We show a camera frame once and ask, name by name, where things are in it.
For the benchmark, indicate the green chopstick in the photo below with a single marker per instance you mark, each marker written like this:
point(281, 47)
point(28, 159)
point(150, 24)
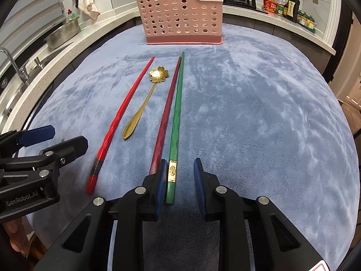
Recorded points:
point(176, 118)

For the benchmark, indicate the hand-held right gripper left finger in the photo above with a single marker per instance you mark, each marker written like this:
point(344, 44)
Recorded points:
point(161, 186)

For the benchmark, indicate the small chrome tap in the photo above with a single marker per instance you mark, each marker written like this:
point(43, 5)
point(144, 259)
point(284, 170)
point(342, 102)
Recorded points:
point(37, 62)

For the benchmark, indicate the condiment jar set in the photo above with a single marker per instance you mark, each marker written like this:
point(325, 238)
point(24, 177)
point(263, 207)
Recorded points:
point(306, 21)

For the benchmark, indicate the maroon chopstick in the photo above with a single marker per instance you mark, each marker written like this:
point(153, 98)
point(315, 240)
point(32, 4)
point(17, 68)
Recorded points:
point(166, 118)

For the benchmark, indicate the blue-grey fleece blanket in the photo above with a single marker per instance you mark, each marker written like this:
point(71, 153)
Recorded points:
point(253, 132)

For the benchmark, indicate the pink perforated utensil holder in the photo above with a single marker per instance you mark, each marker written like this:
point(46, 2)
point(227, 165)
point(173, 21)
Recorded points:
point(180, 17)

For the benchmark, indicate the steel sink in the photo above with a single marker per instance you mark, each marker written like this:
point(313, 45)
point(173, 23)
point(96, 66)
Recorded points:
point(17, 90)

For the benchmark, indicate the chrome faucet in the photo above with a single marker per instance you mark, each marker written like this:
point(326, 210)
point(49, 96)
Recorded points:
point(14, 62)

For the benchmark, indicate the red instant noodle cup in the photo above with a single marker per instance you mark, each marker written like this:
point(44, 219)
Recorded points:
point(270, 6)

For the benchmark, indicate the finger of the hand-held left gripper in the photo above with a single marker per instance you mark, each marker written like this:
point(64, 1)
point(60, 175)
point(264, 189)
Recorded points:
point(36, 135)
point(70, 148)

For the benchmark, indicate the person's left hand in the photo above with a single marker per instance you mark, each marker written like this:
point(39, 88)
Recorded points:
point(18, 237)

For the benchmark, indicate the green dish soap bottle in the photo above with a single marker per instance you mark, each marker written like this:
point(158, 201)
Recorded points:
point(71, 15)

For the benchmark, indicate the steel basin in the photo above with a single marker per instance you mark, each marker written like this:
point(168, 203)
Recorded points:
point(62, 34)

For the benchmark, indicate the gold flower spoon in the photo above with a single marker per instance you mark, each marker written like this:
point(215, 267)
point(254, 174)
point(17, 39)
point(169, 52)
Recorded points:
point(159, 74)

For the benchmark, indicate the red chopstick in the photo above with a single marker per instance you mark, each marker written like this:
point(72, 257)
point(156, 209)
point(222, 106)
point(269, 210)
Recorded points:
point(121, 124)

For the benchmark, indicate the small green jar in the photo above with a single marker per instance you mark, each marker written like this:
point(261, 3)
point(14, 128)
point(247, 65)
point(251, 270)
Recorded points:
point(280, 10)

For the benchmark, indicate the white window blind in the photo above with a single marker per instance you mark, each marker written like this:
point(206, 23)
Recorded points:
point(31, 19)

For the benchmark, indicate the dark soy sauce bottle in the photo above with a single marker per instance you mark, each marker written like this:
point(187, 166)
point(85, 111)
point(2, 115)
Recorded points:
point(291, 7)

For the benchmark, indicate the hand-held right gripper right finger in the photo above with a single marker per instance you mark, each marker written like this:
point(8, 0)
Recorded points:
point(199, 186)

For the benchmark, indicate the black gas stove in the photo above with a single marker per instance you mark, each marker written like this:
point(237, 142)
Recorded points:
point(245, 2)

